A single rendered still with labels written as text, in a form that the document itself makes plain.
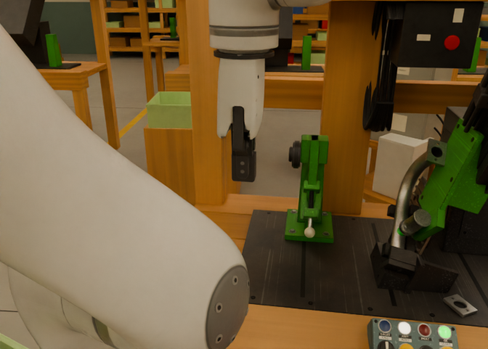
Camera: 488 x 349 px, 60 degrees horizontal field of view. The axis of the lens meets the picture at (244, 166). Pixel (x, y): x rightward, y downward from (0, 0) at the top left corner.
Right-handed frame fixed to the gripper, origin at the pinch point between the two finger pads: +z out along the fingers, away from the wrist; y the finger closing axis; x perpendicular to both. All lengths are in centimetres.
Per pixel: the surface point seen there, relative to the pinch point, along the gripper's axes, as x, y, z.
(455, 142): 39, -36, 7
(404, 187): 32, -43, 21
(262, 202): -4, -69, 42
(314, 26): 19, -970, 55
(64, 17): -601, -985, 40
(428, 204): 36, -33, 21
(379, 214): 33, -67, 42
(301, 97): 7, -74, 8
